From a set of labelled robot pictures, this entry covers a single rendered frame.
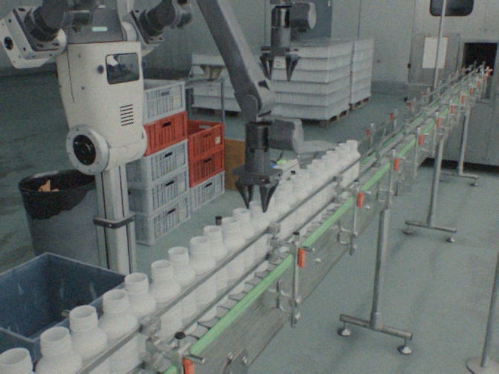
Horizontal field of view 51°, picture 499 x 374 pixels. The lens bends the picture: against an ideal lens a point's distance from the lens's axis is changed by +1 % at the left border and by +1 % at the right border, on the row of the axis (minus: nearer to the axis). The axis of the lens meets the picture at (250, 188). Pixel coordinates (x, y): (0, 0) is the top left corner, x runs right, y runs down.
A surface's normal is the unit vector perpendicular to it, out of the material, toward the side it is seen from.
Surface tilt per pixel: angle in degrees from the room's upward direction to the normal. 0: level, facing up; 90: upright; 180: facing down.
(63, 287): 90
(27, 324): 90
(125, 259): 90
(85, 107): 101
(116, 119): 90
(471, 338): 0
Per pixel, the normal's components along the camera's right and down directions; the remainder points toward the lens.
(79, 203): 0.74, 0.26
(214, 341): 0.88, 0.15
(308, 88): -0.44, 0.29
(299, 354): 0.00, -0.95
